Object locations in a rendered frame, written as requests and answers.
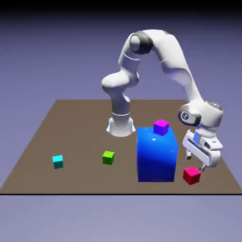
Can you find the small red cube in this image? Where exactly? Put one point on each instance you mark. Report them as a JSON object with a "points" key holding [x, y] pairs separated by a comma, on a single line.
{"points": [[191, 175]]}

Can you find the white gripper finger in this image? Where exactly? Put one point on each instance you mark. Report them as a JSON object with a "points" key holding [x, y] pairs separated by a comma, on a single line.
{"points": [[202, 167], [188, 154]]}

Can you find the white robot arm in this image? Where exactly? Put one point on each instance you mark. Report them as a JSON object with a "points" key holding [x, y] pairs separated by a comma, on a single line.
{"points": [[177, 62]]}

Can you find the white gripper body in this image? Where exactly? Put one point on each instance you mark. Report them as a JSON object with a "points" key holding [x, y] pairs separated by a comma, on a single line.
{"points": [[200, 154]]}

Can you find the large blue box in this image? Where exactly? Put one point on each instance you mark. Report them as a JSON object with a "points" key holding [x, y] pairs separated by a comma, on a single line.
{"points": [[157, 157]]}

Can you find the small magenta cube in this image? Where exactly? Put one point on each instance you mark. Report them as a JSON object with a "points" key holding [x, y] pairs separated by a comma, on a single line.
{"points": [[161, 127]]}

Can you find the small cyan cube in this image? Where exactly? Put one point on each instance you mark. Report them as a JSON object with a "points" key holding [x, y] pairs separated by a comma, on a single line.
{"points": [[57, 162]]}

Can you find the small green cube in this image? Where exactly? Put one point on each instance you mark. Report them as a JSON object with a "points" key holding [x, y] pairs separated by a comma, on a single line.
{"points": [[108, 157]]}

